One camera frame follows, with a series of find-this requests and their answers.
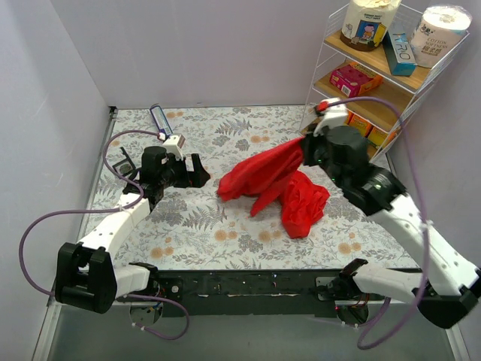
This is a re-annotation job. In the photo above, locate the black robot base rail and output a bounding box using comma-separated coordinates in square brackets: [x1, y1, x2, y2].
[153, 268, 340, 317]

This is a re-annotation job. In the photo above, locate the blue toothpaste box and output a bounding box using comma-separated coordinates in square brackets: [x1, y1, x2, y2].
[383, 22, 416, 77]

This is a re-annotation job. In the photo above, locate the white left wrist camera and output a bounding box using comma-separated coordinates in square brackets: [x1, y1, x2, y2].
[157, 132, 186, 160]

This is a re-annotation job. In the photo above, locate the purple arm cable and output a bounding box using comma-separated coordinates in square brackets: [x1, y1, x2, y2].
[18, 129, 191, 341]
[330, 96, 433, 350]

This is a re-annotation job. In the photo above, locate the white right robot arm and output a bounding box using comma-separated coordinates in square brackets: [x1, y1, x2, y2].
[302, 126, 480, 329]

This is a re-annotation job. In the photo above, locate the purple rectangular box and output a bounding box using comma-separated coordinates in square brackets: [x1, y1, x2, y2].
[150, 105, 173, 137]

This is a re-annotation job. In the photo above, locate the white wire shelf rack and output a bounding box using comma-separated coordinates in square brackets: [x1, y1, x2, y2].
[300, 1, 472, 160]

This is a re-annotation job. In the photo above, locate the floral patterned table mat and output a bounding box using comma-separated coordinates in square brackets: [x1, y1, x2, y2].
[77, 105, 420, 271]

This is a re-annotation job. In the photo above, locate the aluminium frame rail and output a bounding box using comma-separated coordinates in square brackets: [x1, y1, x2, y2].
[32, 299, 62, 361]

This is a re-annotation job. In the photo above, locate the black brooch box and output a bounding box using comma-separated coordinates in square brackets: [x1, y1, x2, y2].
[113, 147, 136, 177]

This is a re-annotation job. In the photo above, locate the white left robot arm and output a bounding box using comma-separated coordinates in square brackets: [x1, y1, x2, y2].
[54, 146, 210, 314]

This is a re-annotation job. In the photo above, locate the pink tissue box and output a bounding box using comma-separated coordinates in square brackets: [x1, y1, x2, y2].
[329, 62, 383, 98]

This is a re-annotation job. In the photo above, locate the cartoon toilet paper pack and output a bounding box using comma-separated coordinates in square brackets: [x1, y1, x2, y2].
[340, 0, 401, 52]

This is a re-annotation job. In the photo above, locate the orange box on shelf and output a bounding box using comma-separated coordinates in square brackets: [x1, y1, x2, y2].
[367, 127, 397, 149]

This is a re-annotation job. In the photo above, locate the red tank top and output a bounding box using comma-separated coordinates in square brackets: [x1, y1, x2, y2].
[217, 138, 330, 238]

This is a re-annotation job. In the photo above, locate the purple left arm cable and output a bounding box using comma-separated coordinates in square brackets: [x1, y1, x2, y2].
[18, 129, 191, 341]

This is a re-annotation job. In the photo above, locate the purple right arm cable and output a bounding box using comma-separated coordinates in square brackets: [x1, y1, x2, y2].
[330, 96, 433, 350]

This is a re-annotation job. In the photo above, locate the white toilet paper roll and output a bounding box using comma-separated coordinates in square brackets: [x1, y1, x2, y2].
[410, 5, 472, 68]

